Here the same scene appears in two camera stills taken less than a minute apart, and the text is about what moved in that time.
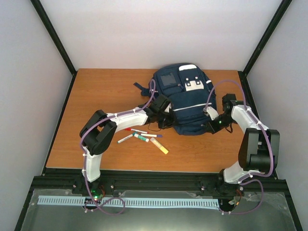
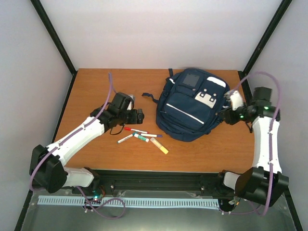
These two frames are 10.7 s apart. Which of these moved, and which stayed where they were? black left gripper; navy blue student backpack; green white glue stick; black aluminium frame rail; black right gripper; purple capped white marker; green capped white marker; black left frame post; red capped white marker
Moved: black left gripper; black right gripper; navy blue student backpack
Stayed: green capped white marker; purple capped white marker; black left frame post; black aluminium frame rail; red capped white marker; green white glue stick
